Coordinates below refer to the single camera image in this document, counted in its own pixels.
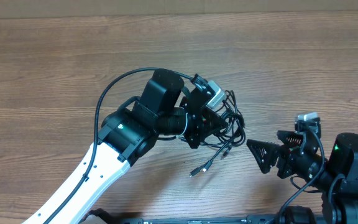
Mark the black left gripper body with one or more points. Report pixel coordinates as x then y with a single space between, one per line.
195 128

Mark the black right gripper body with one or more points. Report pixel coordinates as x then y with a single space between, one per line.
306 168

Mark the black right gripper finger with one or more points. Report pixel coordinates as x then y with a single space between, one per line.
290 138
265 153

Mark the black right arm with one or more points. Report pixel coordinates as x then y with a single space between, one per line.
336 181

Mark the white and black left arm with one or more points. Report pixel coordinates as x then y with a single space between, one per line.
171 103

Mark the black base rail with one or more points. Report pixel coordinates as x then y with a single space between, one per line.
103 217

